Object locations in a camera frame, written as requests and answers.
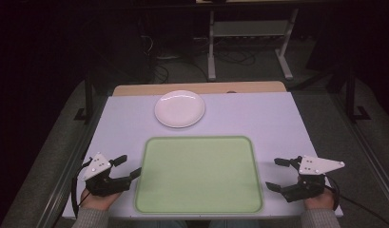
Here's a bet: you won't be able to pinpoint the white round plate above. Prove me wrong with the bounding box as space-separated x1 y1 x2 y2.
154 89 206 129

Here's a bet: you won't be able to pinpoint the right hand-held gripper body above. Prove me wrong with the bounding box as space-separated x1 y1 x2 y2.
281 154 346 203

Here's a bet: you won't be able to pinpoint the black floor cables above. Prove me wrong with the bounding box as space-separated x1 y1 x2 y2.
140 33 257 84

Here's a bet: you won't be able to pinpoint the white metal desk frame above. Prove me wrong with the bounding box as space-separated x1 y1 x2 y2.
206 8 301 82

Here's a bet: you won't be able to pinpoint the black metal stand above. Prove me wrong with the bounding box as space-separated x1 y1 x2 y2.
345 68 373 124
73 70 95 125

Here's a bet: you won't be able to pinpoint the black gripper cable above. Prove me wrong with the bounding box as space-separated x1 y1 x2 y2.
323 175 389 228
70 159 92 219

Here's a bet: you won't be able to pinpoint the green rectangular tray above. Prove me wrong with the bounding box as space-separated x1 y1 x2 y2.
133 135 264 215

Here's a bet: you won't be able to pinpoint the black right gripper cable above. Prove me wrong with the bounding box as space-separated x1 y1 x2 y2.
323 175 389 228

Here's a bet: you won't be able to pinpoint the person's left hand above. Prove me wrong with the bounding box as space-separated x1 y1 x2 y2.
79 187 122 212

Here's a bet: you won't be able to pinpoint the person's right hand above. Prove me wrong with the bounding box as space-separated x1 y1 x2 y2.
302 184 337 211

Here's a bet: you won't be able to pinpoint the aluminium floor rail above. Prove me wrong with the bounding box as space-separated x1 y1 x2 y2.
330 93 389 203
35 94 108 228

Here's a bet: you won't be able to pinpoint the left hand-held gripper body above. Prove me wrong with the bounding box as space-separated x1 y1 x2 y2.
82 152 133 198

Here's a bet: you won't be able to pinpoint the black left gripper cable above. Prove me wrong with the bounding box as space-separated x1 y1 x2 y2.
70 159 92 219

